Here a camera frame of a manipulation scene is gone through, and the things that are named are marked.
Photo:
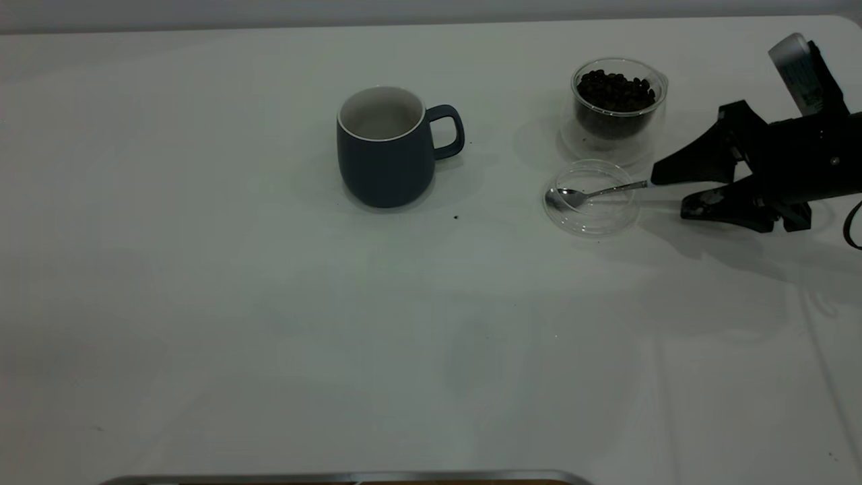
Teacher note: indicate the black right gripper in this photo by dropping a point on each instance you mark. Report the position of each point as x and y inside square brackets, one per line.
[808, 158]

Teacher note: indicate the clear round glass dish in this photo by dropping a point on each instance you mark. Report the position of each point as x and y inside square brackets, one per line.
[592, 219]

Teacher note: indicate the dark grey ceramic mug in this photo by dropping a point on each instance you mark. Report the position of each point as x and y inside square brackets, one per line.
[387, 172]

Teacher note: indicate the roasted coffee beans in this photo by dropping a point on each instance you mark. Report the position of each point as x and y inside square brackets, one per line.
[614, 94]

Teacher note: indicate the silver metal edge strip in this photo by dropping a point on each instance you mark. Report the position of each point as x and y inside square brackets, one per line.
[337, 477]

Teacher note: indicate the double-wall glass cup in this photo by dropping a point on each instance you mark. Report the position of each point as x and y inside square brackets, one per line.
[616, 149]

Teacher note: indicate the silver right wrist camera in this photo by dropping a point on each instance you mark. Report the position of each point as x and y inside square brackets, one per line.
[805, 81]

